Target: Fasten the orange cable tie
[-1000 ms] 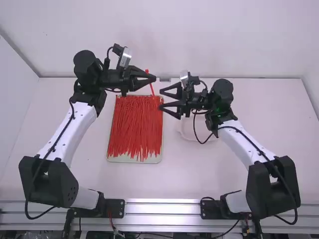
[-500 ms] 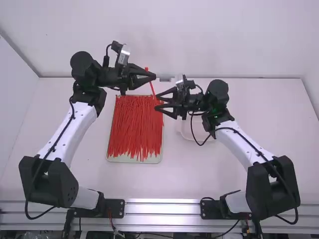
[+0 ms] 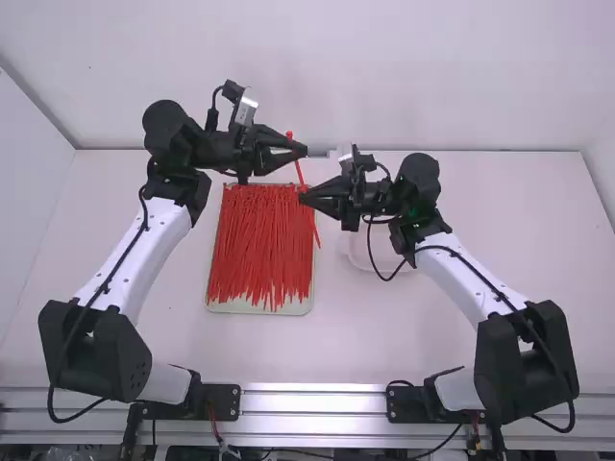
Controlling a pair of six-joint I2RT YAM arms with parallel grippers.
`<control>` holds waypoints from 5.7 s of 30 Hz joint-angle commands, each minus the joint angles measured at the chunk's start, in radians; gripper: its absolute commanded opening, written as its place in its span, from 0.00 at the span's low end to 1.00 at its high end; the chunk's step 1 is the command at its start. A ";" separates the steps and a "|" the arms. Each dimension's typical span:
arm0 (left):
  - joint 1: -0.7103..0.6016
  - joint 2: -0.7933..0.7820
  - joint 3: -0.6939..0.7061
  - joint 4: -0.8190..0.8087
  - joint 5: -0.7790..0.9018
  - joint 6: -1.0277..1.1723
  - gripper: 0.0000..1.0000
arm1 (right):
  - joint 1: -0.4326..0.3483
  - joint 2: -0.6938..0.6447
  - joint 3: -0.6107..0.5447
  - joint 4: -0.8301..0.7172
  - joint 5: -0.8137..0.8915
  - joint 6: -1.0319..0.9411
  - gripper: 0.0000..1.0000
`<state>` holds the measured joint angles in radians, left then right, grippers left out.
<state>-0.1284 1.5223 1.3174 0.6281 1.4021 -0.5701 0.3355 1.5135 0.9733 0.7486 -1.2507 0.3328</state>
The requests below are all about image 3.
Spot black cable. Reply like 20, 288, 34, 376
45, 158, 155, 425
206, 82, 233, 133
365, 210, 420, 283
430, 244, 578, 434

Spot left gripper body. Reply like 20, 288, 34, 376
189, 122, 259, 186

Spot silver rails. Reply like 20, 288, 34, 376
0, 381, 615, 452

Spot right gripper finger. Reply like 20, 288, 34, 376
299, 198, 348, 226
297, 172, 352, 202

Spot row of orange cable ties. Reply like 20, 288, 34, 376
206, 184, 317, 313

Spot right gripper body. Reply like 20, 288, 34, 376
337, 174, 404, 232

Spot orange cable tie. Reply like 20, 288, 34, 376
283, 128, 322, 251

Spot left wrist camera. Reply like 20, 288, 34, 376
228, 84, 261, 130

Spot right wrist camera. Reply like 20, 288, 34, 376
337, 142, 377, 179

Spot pale tray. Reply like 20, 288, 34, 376
204, 181, 321, 318

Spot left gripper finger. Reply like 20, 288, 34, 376
251, 123, 309, 153
253, 149, 309, 178

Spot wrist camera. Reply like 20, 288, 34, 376
228, 84, 261, 130
337, 142, 377, 179

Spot white dish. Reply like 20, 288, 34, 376
334, 210, 418, 275

